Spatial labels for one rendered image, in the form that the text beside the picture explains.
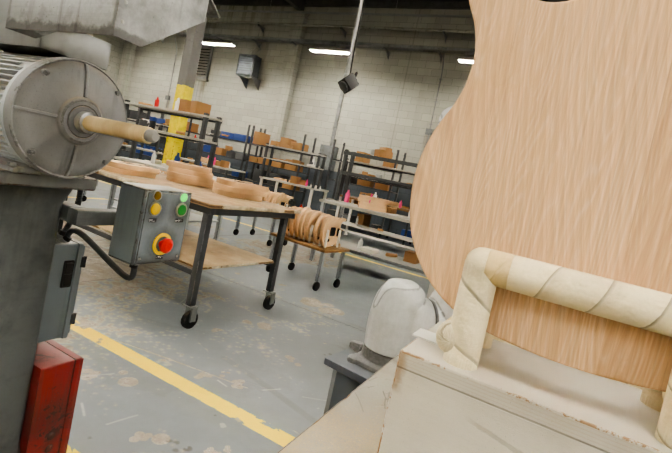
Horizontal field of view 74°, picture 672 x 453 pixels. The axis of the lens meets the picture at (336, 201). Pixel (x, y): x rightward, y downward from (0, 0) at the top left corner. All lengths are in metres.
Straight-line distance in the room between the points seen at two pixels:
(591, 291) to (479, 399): 0.13
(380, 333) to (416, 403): 0.95
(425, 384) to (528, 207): 0.19
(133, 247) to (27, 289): 0.26
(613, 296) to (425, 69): 12.35
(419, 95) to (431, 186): 12.08
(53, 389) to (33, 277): 0.32
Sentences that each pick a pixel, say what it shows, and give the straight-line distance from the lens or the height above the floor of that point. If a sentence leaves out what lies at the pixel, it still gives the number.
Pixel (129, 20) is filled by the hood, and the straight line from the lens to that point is 0.81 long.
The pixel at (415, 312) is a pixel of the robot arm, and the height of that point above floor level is 0.90.
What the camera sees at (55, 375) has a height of 0.59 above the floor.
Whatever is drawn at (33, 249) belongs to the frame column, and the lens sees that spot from 1.30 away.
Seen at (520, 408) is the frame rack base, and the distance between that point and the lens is 0.43.
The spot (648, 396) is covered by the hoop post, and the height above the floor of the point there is 1.11.
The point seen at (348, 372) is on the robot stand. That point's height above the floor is 0.69.
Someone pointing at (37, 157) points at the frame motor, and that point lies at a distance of 1.08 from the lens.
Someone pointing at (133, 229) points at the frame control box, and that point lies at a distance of 1.24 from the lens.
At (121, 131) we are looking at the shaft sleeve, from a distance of 0.96.
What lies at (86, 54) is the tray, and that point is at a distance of 1.17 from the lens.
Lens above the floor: 1.25
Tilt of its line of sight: 3 degrees down
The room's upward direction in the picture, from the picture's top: 12 degrees clockwise
